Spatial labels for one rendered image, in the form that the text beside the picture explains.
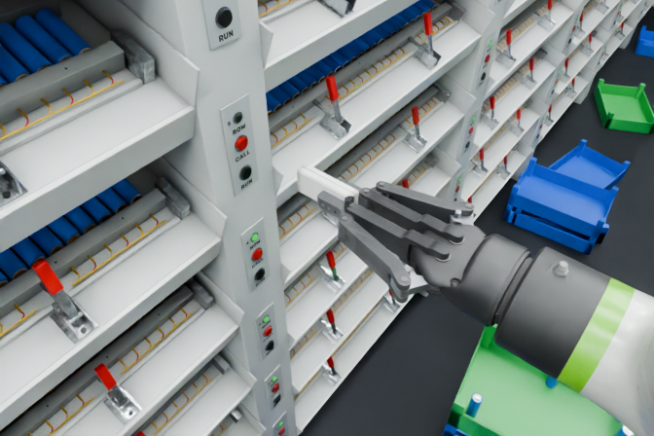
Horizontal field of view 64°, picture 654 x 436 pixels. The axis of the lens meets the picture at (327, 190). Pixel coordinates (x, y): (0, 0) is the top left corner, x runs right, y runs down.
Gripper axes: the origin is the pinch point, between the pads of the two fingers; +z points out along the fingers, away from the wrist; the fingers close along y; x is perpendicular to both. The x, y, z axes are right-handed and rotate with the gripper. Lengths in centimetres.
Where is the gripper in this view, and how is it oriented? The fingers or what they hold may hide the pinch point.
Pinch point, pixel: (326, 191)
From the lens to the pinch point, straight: 53.4
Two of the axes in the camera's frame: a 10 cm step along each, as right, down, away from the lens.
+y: 6.3, -5.2, 5.8
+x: 0.0, -7.5, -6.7
